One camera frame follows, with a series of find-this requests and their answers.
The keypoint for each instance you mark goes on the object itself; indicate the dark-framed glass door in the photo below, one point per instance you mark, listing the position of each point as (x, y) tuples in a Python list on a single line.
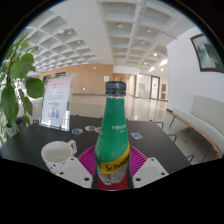
[(155, 87)]

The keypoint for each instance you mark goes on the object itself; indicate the potted green leafy plant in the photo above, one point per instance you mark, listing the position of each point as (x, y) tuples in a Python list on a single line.
[(11, 100)]

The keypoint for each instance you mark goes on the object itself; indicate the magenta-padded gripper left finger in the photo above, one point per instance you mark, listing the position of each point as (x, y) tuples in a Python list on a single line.
[(71, 171)]

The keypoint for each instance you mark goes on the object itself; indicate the small blue card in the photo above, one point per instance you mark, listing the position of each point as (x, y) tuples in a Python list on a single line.
[(136, 135)]

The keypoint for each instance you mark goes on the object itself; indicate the recessed ceiling lights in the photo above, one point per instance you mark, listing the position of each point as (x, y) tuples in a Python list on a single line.
[(120, 26)]

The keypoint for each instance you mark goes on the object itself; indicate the dark-framed landscape painting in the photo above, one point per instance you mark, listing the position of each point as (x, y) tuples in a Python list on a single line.
[(208, 53)]

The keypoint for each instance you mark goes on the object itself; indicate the long white bench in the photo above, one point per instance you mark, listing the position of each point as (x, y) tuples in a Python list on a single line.
[(203, 123)]

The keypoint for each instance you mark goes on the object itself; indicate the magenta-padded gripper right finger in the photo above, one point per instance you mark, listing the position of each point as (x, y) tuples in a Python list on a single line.
[(150, 171)]

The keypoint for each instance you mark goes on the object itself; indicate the small round colourful sticker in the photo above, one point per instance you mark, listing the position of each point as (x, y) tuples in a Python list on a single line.
[(77, 131), (97, 129), (90, 128)]

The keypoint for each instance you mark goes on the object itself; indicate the white dotted mug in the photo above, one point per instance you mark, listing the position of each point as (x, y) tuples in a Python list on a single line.
[(55, 156)]

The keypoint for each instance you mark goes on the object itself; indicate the clear acrylic sign stand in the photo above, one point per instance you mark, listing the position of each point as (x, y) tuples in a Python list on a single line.
[(56, 101)]

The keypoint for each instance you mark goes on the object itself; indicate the green plastic drink bottle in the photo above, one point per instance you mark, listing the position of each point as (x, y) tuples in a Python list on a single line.
[(111, 133)]

